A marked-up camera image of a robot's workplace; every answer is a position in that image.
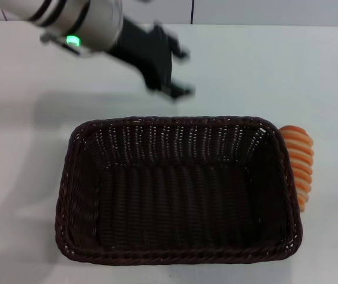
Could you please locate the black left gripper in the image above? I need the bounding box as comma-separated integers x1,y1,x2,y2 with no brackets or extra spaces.
108,15,196,102

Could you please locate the dark brown woven basket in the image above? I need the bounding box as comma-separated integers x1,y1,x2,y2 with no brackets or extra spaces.
54,115,304,266

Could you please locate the orange striped bread loaf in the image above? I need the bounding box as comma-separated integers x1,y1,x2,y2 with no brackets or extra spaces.
278,124,315,214

